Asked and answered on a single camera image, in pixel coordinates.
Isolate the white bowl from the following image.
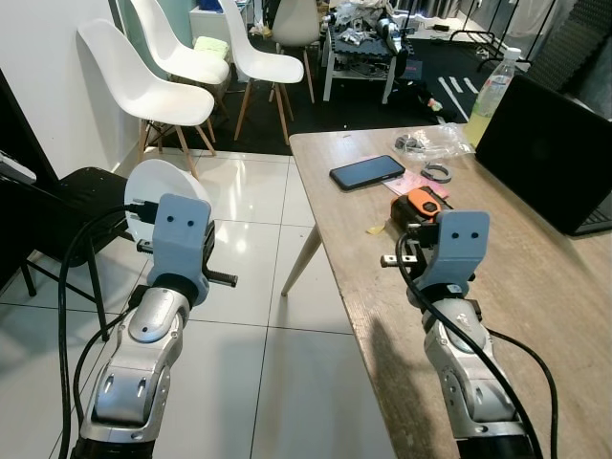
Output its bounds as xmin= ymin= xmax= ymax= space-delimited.
xmin=124 ymin=160 xmax=211 ymax=250

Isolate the orange and black tool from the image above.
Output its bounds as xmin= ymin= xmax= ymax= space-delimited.
xmin=390 ymin=187 xmax=450 ymax=226

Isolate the pink paper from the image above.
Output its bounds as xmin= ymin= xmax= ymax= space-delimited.
xmin=387 ymin=172 xmax=450 ymax=204

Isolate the black smartphone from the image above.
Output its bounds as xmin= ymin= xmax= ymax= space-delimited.
xmin=330 ymin=155 xmax=406 ymax=191

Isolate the clear plastic bag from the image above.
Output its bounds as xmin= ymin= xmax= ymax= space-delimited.
xmin=395 ymin=124 xmax=476 ymax=161

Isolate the light wooden table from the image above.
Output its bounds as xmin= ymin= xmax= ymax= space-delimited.
xmin=280 ymin=124 xmax=612 ymax=459

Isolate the black chair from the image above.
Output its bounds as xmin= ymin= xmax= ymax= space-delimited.
xmin=0 ymin=167 xmax=130 ymax=340

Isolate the black laptop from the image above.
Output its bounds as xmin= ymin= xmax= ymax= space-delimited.
xmin=475 ymin=72 xmax=612 ymax=237

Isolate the clear bottle with yellow drink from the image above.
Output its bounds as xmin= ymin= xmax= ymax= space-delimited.
xmin=466 ymin=48 xmax=524 ymax=146

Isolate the large white shell chair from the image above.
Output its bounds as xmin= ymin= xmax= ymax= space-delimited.
xmin=76 ymin=19 xmax=216 ymax=178

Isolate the cluttered metal cart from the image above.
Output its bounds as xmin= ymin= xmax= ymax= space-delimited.
xmin=322 ymin=0 xmax=426 ymax=104

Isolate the light green cushion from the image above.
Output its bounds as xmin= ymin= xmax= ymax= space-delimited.
xmin=193 ymin=36 xmax=230 ymax=56

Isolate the dark acoustic foam panel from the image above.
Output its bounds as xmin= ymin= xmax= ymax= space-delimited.
xmin=526 ymin=0 xmax=612 ymax=116

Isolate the grey shell chair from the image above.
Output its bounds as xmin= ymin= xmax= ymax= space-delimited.
xmin=273 ymin=0 xmax=321 ymax=101

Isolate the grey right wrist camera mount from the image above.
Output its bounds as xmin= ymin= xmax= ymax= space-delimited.
xmin=418 ymin=210 xmax=491 ymax=295

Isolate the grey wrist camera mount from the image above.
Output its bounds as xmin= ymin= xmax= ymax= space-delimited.
xmin=153 ymin=194 xmax=213 ymax=305
xmin=418 ymin=210 xmax=491 ymax=295

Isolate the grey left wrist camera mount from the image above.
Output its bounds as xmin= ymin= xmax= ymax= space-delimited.
xmin=153 ymin=194 xmax=213 ymax=305

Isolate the grey tape ring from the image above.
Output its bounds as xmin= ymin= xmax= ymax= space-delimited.
xmin=423 ymin=164 xmax=453 ymax=184

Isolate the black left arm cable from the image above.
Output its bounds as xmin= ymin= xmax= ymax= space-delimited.
xmin=57 ymin=199 xmax=159 ymax=459

